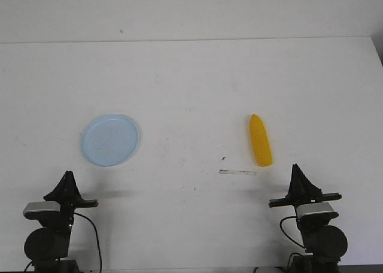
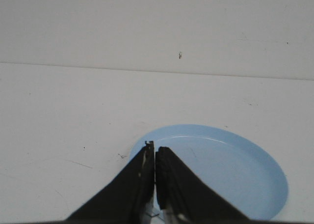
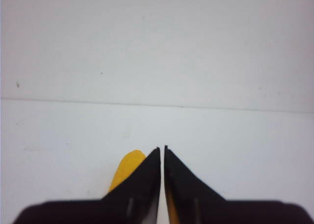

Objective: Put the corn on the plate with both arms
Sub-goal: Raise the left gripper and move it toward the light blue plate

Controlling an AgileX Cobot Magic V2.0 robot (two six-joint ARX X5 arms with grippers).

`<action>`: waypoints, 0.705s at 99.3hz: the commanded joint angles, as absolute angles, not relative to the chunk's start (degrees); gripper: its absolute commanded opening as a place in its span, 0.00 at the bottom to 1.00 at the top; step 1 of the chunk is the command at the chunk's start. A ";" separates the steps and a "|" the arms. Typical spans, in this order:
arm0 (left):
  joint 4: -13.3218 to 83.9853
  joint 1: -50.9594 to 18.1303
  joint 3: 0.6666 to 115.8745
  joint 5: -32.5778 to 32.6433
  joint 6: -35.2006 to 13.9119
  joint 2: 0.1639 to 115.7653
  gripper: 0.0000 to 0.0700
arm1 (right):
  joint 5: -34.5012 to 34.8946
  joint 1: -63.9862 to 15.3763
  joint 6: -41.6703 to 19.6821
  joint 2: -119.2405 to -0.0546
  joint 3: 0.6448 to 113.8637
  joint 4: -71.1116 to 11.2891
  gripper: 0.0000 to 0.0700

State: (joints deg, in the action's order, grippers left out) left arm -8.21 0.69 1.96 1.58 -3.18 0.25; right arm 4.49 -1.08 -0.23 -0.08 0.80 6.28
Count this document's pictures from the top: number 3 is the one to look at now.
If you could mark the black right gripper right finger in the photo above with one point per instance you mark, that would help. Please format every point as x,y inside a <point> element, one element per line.
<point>187,196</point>

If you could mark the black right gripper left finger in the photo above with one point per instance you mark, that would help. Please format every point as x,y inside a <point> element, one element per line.
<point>136,199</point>

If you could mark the yellow corn cob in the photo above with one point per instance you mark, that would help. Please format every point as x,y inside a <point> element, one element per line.
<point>129,163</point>

